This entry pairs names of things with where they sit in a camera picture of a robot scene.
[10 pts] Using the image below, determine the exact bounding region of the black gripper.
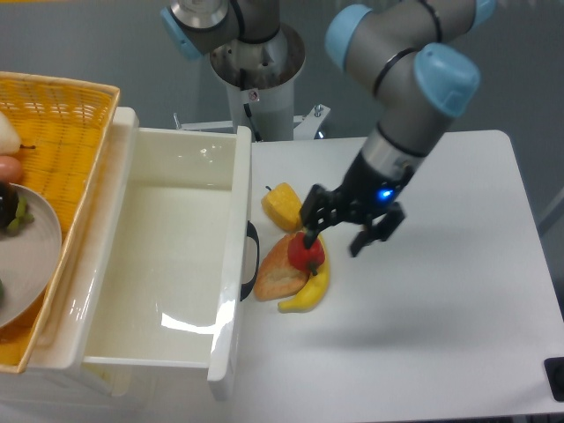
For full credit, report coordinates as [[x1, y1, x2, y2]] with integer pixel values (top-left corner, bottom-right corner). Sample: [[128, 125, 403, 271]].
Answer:
[[300, 152, 414, 257]]

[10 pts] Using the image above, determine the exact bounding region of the black top drawer handle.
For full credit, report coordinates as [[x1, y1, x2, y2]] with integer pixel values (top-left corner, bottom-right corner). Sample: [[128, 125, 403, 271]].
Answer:
[[240, 221, 260, 301]]

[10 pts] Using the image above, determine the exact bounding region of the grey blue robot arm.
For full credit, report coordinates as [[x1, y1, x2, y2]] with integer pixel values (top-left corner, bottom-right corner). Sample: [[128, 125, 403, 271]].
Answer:
[[160, 1, 496, 255]]

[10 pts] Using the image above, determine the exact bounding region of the white drawer cabinet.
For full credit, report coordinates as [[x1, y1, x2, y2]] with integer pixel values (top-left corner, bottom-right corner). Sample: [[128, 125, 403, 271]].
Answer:
[[1, 107, 138, 405]]

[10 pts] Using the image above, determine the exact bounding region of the red bell pepper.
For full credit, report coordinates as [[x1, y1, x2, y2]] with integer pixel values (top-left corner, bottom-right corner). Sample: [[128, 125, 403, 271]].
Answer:
[[287, 232, 325, 275]]

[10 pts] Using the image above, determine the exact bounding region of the yellow bell pepper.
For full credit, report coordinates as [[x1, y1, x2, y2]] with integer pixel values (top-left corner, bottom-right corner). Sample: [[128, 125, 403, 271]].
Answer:
[[261, 182, 302, 233]]

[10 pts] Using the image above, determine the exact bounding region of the yellow banana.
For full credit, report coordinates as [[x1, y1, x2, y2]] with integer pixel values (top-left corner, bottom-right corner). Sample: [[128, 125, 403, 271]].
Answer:
[[278, 237, 330, 313]]

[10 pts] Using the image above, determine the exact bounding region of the black corner device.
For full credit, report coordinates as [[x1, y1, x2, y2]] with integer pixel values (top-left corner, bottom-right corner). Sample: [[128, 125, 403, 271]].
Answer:
[[544, 357, 564, 403]]

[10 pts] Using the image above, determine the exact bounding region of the yellow woven basket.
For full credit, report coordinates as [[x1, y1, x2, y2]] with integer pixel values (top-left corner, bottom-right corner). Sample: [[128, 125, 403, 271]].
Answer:
[[1, 71, 120, 374]]

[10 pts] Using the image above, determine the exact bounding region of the grey ribbed plate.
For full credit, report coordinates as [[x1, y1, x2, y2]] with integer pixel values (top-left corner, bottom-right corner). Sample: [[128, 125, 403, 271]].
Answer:
[[1, 184, 63, 327]]

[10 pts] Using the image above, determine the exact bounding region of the dark eggplant green stem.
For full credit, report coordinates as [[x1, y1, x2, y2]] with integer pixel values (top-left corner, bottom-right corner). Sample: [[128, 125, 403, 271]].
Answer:
[[1, 182, 34, 236]]

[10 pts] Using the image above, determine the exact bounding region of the pink peach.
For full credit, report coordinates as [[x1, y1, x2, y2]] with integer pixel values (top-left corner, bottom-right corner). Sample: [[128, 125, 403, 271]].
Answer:
[[0, 156, 23, 183]]

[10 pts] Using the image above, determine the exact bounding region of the white pear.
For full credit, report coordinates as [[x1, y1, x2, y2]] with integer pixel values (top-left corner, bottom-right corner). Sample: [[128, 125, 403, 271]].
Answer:
[[0, 114, 36, 156]]

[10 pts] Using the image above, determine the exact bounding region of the black pedestal cable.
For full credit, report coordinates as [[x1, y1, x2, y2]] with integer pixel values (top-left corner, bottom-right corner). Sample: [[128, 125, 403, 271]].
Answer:
[[238, 68, 263, 143]]

